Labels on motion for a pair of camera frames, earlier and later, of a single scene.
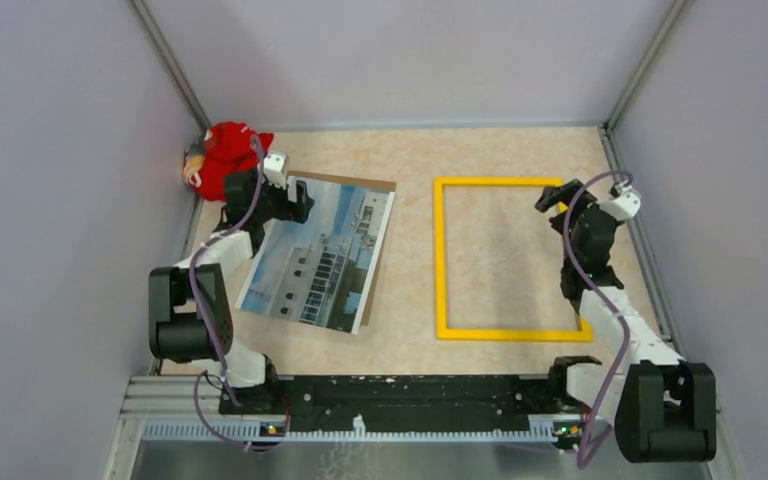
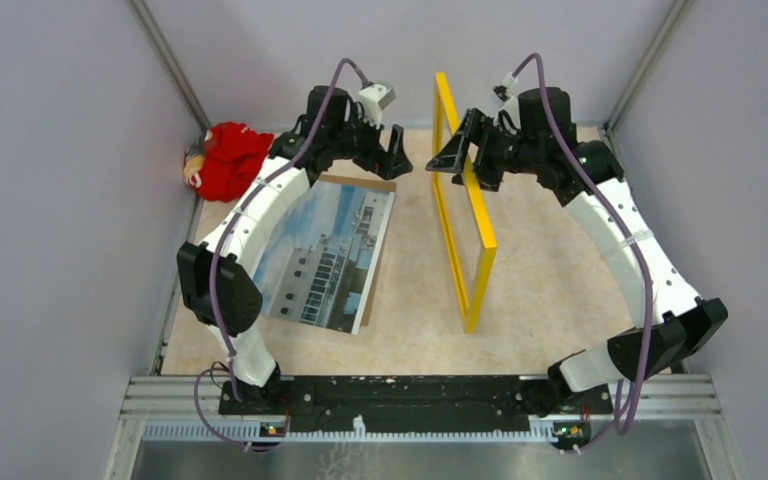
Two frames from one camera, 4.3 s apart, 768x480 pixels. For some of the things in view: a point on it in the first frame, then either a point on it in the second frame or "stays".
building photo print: x=320 y=272 stays
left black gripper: x=294 y=211 -> x=387 y=164
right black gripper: x=566 y=194 -> x=452 y=157
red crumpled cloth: x=228 y=148 stays
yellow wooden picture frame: x=583 y=332 -> x=443 y=96
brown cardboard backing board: x=387 y=186 stays
